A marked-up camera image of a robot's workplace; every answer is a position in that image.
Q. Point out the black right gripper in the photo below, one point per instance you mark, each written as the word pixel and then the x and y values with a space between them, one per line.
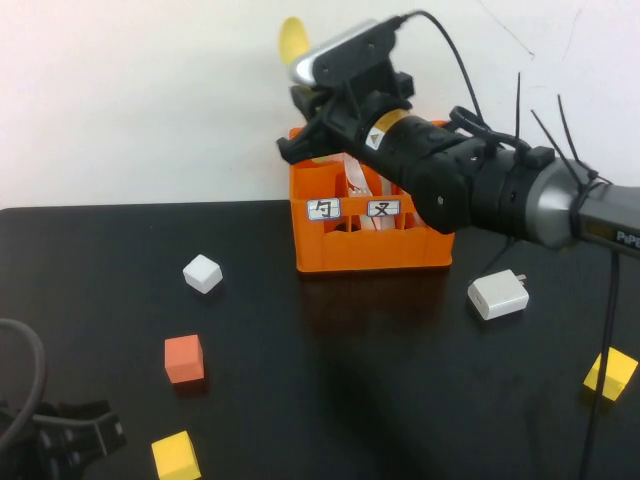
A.
pixel 360 115

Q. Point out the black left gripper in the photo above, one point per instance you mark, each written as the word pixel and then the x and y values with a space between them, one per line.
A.
pixel 55 445

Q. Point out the yellow plastic spoon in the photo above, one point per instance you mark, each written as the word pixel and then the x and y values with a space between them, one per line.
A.
pixel 292 40

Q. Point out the black and grey right robot arm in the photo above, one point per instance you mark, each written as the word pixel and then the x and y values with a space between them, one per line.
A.
pixel 500 190

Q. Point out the orange plastic cutlery crate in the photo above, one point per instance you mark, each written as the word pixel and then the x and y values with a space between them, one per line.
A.
pixel 375 250

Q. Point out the yellow foam cube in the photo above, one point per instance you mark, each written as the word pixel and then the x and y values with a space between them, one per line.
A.
pixel 175 457
pixel 620 372

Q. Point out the orange foam cube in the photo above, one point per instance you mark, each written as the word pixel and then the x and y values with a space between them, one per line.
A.
pixel 184 359

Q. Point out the white foam cube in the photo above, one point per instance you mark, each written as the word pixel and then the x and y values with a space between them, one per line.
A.
pixel 202 274

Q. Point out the black zip tie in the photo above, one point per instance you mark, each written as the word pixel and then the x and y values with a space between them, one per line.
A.
pixel 555 142
pixel 567 127
pixel 518 105

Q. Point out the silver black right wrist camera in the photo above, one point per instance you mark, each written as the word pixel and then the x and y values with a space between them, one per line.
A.
pixel 340 50

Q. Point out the white USB wall charger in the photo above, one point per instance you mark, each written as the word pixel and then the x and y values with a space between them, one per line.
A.
pixel 497 297

